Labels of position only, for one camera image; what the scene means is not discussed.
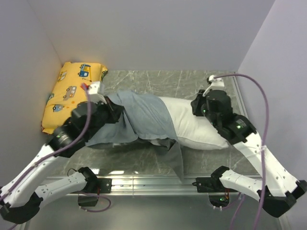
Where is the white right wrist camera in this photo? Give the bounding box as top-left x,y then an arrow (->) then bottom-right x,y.
207,75 -> 224,91

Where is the aluminium mounting rail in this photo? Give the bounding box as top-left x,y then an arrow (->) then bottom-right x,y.
14,176 -> 291,230

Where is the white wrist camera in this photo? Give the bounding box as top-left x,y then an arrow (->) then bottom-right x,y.
82,81 -> 107,104
207,75 -> 224,91

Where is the grey striped pillowcase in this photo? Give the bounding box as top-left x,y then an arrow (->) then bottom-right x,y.
86,91 -> 184,179

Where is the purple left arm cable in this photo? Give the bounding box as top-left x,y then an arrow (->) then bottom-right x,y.
0,83 -> 112,230

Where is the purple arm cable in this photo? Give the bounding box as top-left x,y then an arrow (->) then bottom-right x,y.
0,83 -> 112,230
211,74 -> 268,230

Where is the white pillow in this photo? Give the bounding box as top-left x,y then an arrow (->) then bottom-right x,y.
140,94 -> 229,150

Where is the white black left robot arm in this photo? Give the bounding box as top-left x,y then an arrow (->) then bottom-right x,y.
0,98 -> 124,224

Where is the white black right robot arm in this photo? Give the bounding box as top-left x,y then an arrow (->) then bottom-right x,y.
191,90 -> 307,218

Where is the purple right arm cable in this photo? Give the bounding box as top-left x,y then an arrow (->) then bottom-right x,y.
211,74 -> 268,230

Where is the yellow car-print pillow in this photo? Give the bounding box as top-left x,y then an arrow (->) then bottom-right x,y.
41,62 -> 108,134

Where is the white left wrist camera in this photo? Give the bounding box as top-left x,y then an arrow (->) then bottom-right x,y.
82,81 -> 107,104

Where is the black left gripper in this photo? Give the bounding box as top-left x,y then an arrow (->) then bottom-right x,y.
85,95 -> 125,139

